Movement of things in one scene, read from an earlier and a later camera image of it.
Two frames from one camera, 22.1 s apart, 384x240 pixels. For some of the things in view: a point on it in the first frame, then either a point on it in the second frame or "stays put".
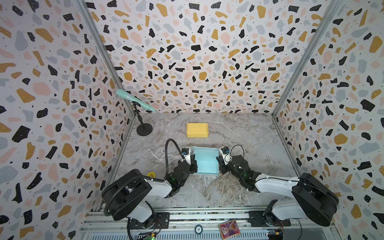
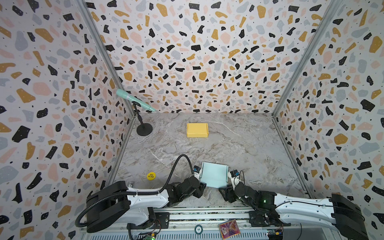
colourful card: (229, 229) stays put
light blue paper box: (206, 160) to (214, 175)
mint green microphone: (123, 94) stays put
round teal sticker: (198, 229) stays put
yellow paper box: (197, 130) stays put
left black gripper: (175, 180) to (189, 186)
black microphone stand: (143, 129) stays put
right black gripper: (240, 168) to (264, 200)
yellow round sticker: (152, 174) stays put
